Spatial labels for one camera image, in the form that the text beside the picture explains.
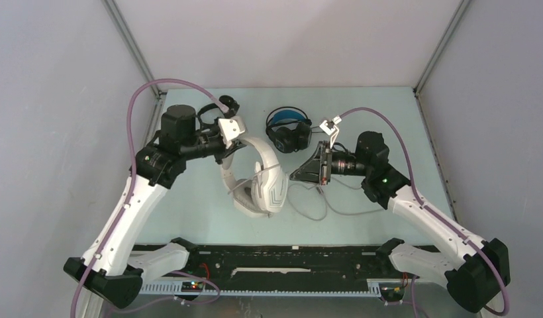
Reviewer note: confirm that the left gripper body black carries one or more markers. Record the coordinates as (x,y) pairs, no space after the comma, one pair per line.
(221,150)

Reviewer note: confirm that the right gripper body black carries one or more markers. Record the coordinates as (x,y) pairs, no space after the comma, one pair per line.
(326,168)

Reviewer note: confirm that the large black blue headphones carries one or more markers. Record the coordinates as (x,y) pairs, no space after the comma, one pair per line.
(289,129)

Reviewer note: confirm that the small black headphones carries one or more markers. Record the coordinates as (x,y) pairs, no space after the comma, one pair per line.
(217,113)

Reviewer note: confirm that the white gaming headphones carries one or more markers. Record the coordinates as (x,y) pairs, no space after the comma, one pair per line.
(264,193)

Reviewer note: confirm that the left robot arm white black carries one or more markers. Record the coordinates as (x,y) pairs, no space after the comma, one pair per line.
(107,269)

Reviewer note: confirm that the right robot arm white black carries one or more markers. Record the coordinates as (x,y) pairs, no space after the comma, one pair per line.
(472,269)

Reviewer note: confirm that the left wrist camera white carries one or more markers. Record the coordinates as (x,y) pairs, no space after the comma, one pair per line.
(231,128)

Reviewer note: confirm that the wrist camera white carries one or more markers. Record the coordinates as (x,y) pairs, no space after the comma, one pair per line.
(331,128)
(231,128)

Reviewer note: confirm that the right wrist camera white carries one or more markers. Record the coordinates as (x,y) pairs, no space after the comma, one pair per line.
(331,128)

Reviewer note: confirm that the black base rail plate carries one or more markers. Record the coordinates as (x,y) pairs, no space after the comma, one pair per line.
(286,268)

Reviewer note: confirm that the white slotted cable duct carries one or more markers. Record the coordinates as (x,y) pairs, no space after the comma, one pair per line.
(189,288)

